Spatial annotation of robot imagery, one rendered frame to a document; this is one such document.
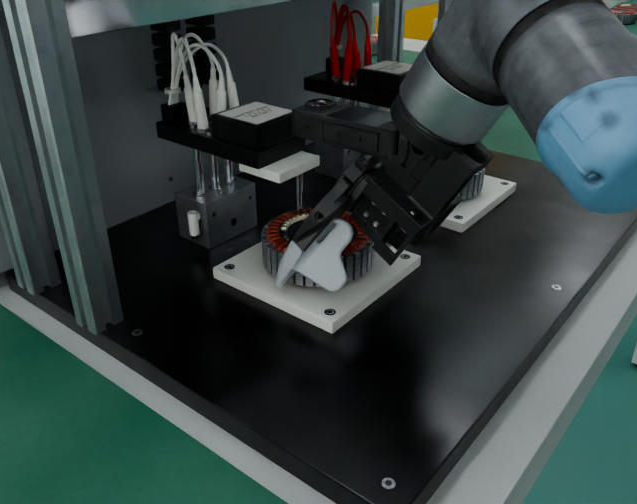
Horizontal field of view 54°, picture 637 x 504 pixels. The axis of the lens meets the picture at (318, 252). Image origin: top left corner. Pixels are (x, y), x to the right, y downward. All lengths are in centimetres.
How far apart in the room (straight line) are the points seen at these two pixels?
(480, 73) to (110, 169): 44
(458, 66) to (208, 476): 33
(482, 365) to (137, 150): 45
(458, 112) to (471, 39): 5
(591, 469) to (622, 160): 128
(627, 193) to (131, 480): 36
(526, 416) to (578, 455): 108
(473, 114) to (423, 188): 8
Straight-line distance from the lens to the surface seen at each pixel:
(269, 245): 59
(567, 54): 38
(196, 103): 63
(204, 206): 66
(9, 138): 61
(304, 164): 60
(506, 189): 82
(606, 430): 169
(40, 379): 58
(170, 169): 79
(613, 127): 35
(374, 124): 52
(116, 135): 74
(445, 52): 45
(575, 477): 156
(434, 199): 50
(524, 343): 57
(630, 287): 73
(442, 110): 46
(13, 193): 61
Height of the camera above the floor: 110
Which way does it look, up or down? 29 degrees down
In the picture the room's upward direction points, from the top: straight up
